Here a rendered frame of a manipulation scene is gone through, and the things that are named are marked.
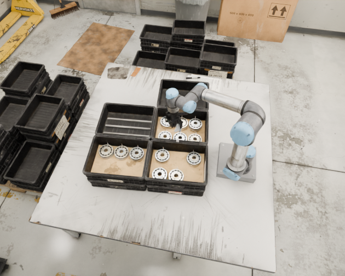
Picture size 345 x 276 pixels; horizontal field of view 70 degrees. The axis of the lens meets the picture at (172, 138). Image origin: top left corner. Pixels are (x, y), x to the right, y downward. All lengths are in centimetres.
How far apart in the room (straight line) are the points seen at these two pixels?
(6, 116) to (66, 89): 64
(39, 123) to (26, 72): 78
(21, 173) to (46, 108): 66
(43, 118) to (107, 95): 68
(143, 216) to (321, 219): 177
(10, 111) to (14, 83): 32
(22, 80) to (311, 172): 321
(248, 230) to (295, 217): 102
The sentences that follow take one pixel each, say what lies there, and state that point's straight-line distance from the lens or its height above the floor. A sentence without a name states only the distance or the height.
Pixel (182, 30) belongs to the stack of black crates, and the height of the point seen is 50.
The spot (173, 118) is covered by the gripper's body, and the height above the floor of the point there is 109.
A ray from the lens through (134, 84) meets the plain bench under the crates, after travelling 239.
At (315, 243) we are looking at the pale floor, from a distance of 274.
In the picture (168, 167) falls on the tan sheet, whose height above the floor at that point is 83.
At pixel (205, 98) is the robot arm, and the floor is 128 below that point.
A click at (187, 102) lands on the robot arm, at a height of 129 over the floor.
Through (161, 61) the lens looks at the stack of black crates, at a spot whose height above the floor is 27.
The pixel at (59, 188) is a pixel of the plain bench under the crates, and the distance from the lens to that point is 195.
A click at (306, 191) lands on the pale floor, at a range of 288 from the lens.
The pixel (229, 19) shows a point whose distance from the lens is 422.
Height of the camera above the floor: 237
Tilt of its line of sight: 57 degrees down
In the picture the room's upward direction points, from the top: 1 degrees clockwise
